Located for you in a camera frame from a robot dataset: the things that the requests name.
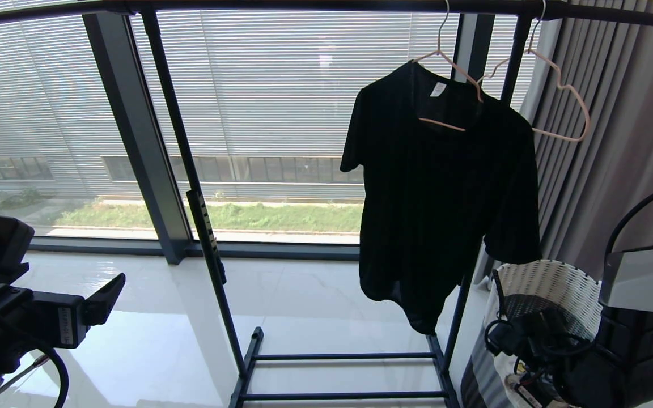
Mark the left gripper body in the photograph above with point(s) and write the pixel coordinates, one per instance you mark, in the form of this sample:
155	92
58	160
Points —
49	323

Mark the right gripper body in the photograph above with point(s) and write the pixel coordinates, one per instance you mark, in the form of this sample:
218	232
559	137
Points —
536	391

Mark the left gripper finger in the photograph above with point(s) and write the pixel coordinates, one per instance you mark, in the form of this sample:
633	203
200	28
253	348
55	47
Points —
105	297

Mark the black garment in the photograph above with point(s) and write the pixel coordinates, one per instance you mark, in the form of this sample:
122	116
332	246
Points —
428	215

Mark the pink clothes hanger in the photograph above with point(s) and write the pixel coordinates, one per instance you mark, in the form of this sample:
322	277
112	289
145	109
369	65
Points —
442	124
559	136

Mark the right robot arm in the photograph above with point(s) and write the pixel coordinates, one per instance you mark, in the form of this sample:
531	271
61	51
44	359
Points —
644	277

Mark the white laundry basket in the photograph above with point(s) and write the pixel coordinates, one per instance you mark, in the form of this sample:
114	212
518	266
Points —
559	289

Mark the black clothes rack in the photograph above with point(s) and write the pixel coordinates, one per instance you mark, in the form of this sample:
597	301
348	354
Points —
204	226

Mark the window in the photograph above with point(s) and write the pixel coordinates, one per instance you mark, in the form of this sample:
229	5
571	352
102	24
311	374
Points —
139	141

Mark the beige curtain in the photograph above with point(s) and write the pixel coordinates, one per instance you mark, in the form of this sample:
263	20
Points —
615	141

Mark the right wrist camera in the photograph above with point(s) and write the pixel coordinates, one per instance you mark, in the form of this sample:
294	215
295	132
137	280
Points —
530	334

